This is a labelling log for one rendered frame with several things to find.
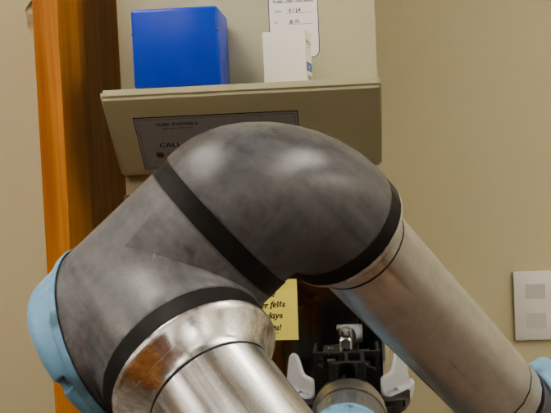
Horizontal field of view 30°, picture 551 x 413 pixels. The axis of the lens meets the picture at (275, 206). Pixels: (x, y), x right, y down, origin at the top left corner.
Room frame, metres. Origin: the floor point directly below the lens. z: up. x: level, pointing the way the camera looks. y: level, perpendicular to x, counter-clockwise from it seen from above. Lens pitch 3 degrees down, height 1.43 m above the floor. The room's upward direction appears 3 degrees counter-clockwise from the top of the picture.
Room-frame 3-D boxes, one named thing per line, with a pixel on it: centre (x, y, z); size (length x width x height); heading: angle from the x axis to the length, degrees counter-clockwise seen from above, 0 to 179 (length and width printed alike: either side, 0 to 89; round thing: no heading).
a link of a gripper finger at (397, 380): (1.16, -0.13, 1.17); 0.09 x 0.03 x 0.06; 140
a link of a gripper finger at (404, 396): (1.13, -0.11, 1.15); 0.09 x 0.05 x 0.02; 140
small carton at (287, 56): (1.22, -0.02, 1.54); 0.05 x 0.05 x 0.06; 80
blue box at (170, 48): (1.23, 0.10, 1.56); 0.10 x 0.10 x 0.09; 86
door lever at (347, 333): (1.24, -0.08, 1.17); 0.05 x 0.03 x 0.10; 176
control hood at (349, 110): (1.22, 0.03, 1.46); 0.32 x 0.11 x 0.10; 86
